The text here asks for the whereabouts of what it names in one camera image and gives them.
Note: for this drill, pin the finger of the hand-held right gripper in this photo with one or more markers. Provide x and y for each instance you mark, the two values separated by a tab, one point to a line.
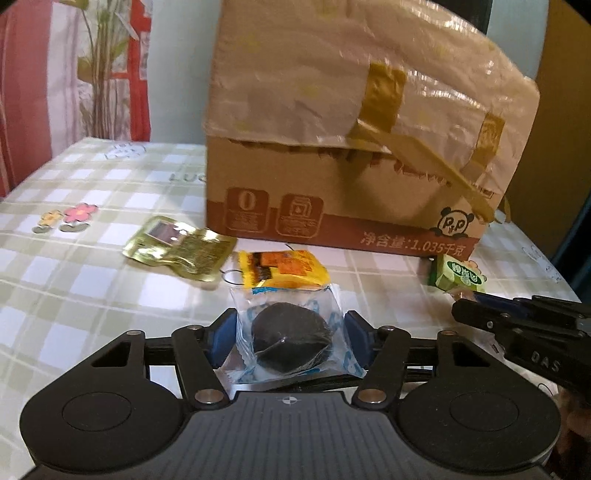
475	314
531	307

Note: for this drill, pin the yellow snack packet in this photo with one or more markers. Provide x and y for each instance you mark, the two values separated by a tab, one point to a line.
281	270

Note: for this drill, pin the clear plastic bag liner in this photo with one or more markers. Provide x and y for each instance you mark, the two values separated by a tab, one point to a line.
369	78

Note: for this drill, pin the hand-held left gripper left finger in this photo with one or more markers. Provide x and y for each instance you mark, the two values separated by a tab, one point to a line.
224	339

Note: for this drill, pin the printed curtain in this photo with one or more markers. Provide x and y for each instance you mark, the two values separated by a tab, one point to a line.
92	69

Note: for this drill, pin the gold snack packet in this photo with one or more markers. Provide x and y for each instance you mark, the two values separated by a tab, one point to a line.
178	247

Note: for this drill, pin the orange wooden door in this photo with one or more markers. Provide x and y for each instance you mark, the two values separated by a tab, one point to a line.
565	115

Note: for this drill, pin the brown cardboard box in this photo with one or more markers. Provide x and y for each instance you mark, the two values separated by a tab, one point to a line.
332	203

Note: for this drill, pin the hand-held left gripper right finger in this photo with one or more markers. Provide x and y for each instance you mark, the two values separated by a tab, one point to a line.
358	339

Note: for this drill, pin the clear packet with dark snack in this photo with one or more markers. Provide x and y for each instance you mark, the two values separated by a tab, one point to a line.
291	339

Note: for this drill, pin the green snack packet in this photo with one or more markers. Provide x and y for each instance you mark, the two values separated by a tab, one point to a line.
459	276

